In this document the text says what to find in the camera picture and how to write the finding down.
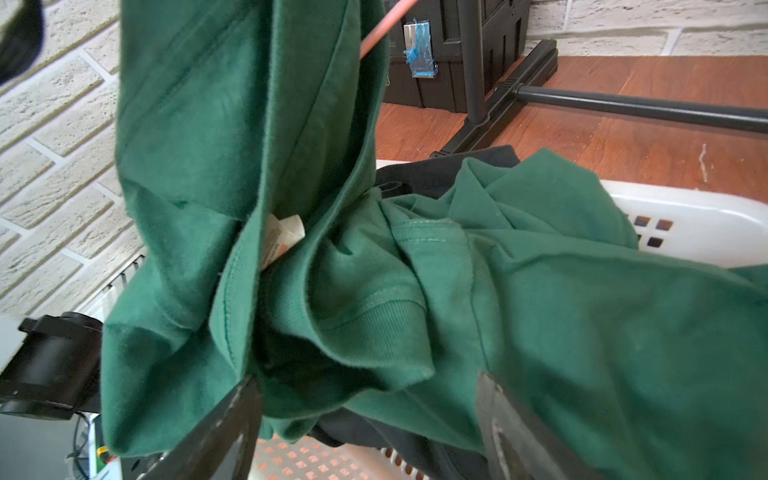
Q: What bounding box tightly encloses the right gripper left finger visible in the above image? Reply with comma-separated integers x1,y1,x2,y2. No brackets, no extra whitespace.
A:
139,376,264,480

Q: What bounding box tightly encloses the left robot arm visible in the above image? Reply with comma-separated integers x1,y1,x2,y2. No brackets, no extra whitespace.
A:
1,1,141,479

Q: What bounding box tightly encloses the black clothes rack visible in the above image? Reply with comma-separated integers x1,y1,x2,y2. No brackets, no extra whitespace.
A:
431,1,767,158

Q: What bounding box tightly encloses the black toolbox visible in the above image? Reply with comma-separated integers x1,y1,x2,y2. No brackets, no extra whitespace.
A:
383,0,531,113

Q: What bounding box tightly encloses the black t-shirt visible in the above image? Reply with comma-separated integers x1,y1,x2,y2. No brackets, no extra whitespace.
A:
307,147,518,479

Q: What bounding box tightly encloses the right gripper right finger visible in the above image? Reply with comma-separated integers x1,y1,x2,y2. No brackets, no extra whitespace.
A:
476,372,600,480

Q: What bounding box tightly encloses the pink hanger of green shirt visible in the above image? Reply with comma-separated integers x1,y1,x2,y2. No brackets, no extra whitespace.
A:
359,0,419,59

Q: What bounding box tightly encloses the green t-shirt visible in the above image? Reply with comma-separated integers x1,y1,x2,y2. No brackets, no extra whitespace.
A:
101,1,767,479

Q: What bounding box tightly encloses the white perforated laundry basket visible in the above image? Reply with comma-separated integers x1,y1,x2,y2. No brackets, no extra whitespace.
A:
254,152,767,479

